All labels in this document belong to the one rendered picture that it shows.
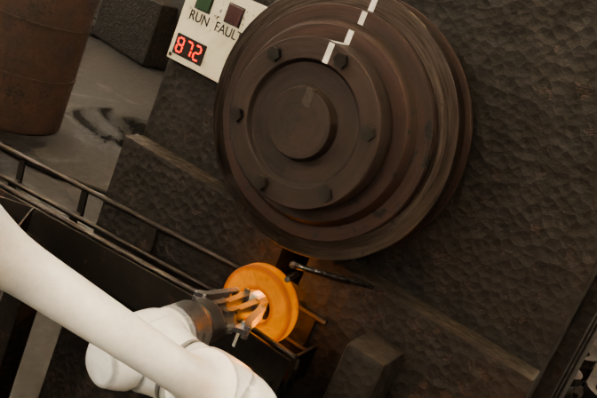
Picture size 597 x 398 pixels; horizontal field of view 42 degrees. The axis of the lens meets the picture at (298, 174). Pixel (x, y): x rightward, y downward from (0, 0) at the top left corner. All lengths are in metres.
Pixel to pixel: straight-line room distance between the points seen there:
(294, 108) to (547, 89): 0.42
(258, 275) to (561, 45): 0.66
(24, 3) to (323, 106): 2.95
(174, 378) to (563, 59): 0.80
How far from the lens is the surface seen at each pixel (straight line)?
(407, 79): 1.24
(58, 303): 0.93
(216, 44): 1.62
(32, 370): 2.43
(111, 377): 1.14
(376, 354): 1.35
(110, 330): 0.95
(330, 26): 1.29
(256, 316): 1.36
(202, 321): 1.25
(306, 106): 1.24
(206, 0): 1.64
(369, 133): 1.19
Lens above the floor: 1.36
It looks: 15 degrees down
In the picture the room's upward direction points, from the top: 22 degrees clockwise
